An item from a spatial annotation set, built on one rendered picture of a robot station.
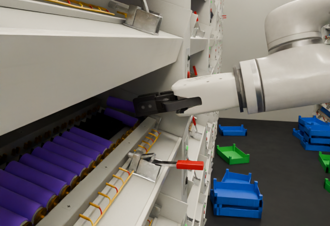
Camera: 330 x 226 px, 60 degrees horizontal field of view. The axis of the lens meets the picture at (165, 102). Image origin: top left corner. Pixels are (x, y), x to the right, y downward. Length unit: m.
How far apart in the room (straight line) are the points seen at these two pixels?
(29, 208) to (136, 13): 0.23
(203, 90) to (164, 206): 0.30
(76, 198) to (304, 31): 0.36
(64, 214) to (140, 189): 0.12
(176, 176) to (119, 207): 0.28
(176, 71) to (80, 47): 0.38
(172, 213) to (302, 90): 0.37
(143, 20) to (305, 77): 0.23
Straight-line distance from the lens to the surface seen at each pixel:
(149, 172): 0.39
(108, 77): 0.23
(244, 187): 2.17
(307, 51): 0.45
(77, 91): 0.19
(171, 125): 0.56
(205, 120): 1.28
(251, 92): 0.43
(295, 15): 0.46
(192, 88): 0.42
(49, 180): 0.32
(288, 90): 0.44
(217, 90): 0.42
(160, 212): 0.65
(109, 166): 0.35
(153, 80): 0.55
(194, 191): 1.14
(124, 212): 0.33
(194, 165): 0.38
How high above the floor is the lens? 1.12
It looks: 12 degrees down
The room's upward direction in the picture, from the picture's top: straight up
